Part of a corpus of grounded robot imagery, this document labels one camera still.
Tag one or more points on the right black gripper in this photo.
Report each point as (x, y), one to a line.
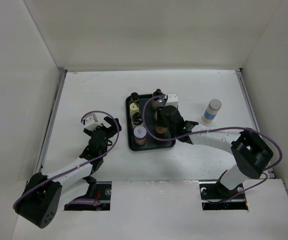
(160, 120)

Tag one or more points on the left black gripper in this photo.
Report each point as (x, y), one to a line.
(113, 123)

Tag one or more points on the black cap pepper grinder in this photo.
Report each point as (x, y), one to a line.
(159, 105)

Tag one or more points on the pink cap seasoning shaker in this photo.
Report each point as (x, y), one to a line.
(160, 129)

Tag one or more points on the small dark cap bottle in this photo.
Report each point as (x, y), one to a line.
(157, 95)

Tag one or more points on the black top grinder bottle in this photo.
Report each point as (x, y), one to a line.
(137, 120)

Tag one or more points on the yellow cap seasoning shaker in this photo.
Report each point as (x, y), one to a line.
(133, 108)

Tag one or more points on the white cap dark spice jar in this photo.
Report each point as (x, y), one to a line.
(140, 135)

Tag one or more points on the small brown spice bottle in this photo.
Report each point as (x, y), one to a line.
(134, 97)

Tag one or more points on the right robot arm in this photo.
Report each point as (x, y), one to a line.
(249, 150)

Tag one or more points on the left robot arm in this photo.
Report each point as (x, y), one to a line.
(39, 201)

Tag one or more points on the black rectangular tray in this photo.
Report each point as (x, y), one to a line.
(151, 143)

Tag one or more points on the blue label silver cap jar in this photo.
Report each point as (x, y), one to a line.
(211, 111)

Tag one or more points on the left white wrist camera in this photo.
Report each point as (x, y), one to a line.
(90, 122)

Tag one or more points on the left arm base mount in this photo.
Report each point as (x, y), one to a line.
(92, 196)

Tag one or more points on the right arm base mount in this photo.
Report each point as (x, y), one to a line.
(215, 197)

